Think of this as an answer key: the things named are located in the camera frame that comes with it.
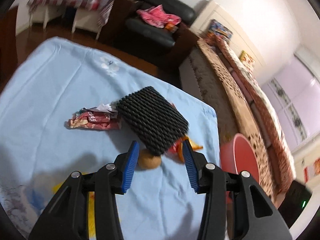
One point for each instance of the floral quilt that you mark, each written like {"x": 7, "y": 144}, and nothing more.
{"x": 268, "y": 114}

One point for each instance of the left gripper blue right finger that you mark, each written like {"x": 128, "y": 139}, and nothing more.
{"x": 191, "y": 166}

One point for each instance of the orange box on armchair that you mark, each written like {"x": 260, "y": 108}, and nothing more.
{"x": 171, "y": 27}

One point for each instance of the bed with brown blanket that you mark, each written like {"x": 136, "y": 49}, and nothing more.
{"x": 207, "y": 75}

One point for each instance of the black leather armchair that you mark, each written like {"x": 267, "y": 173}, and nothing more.
{"x": 157, "y": 31}

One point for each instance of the purple wardrobe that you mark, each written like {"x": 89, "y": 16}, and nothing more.
{"x": 294, "y": 94}

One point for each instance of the pink plastic trash bucket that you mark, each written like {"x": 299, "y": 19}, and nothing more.
{"x": 237, "y": 155}

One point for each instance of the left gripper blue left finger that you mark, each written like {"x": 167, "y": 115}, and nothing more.
{"x": 129, "y": 166}

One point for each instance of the snack wrapper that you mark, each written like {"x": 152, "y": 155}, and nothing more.
{"x": 103, "y": 118}

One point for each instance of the walnut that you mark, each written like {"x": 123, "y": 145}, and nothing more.
{"x": 148, "y": 161}

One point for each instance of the colourful cartoon pillow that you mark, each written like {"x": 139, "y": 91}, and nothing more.
{"x": 218, "y": 29}

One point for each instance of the plaid tablecloth side table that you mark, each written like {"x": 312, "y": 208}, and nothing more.
{"x": 91, "y": 15}

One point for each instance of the yellow floral pillow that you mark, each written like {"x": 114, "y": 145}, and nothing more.
{"x": 247, "y": 60}

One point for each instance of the white bed headboard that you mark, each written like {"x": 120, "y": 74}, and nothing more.
{"x": 239, "y": 41}

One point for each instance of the red white snack packet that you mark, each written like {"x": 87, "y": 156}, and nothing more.
{"x": 176, "y": 148}

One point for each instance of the pink clothes on armchair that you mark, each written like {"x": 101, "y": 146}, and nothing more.
{"x": 157, "y": 17}

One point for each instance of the black foam fruit net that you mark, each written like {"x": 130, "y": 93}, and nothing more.
{"x": 156, "y": 122}

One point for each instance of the yellow foam fruit net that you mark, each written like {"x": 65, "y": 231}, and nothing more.
{"x": 78, "y": 189}

